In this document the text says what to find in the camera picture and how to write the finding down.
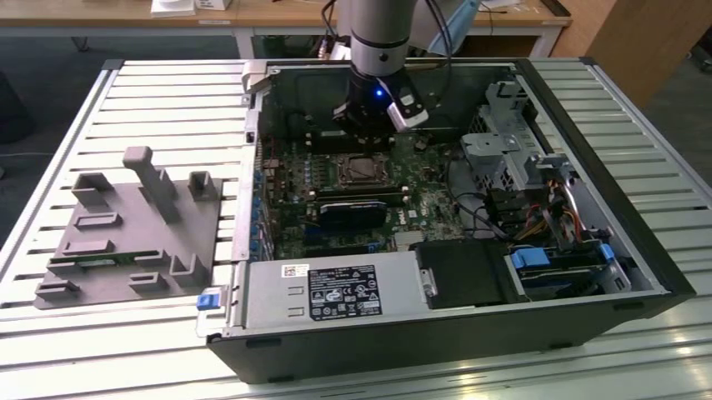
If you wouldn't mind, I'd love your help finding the silver case handle bracket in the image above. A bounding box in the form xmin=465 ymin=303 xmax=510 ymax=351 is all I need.
xmin=240 ymin=59 xmax=276 ymax=96

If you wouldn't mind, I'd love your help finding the black graphics card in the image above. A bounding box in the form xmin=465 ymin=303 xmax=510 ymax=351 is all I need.
xmin=307 ymin=198 xmax=389 ymax=231

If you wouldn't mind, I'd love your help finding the green motherboard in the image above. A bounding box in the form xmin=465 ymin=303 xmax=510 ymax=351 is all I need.
xmin=256 ymin=132 xmax=494 ymax=263

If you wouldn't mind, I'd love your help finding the black PC case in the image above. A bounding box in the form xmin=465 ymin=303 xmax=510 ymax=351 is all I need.
xmin=203 ymin=57 xmax=697 ymax=385

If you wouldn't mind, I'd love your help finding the silver power supply unit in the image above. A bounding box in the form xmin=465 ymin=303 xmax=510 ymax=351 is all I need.
xmin=239 ymin=252 xmax=434 ymax=331

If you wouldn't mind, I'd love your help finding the black plastic shroud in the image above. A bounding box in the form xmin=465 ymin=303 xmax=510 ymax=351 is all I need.
xmin=413 ymin=238 xmax=529 ymax=310

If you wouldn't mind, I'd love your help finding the grey parts rack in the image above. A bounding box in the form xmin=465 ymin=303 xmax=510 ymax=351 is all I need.
xmin=31 ymin=145 xmax=224 ymax=312

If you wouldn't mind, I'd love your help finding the black camera cable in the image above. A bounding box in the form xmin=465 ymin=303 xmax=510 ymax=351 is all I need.
xmin=422 ymin=0 xmax=466 ymax=105

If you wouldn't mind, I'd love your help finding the metal socket cover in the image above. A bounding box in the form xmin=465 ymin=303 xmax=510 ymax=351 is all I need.
xmin=336 ymin=154 xmax=394 ymax=185

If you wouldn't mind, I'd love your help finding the silver drive cage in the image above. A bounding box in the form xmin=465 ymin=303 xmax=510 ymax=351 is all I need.
xmin=458 ymin=80 xmax=564 ymax=193

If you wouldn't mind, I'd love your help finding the black plastic bracket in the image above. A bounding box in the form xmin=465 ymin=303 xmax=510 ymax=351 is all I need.
xmin=482 ymin=186 xmax=529 ymax=241

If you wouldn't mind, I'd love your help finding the hard disk in blue carrier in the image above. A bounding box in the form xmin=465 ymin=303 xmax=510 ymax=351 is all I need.
xmin=506 ymin=245 xmax=601 ymax=302

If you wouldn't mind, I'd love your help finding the plain white box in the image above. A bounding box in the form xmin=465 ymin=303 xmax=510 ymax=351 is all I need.
xmin=149 ymin=0 xmax=196 ymax=18

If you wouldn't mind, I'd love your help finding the wooden cabinet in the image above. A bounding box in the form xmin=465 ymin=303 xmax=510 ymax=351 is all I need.
xmin=549 ymin=0 xmax=712 ymax=108

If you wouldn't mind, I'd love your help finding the blue case latch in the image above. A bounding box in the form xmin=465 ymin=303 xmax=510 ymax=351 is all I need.
xmin=196 ymin=286 xmax=224 ymax=313

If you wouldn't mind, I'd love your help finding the CPU socket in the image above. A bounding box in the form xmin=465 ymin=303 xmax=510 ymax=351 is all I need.
xmin=331 ymin=152 xmax=399 ymax=188

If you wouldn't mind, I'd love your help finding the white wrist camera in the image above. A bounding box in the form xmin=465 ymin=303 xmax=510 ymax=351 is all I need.
xmin=386 ymin=93 xmax=430 ymax=131

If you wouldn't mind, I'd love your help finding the green RAM stick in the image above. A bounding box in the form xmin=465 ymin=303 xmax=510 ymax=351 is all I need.
xmin=48 ymin=248 xmax=163 ymax=268

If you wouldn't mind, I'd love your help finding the coloured wire bundle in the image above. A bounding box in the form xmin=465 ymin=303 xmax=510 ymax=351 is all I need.
xmin=514 ymin=177 xmax=586 ymax=251

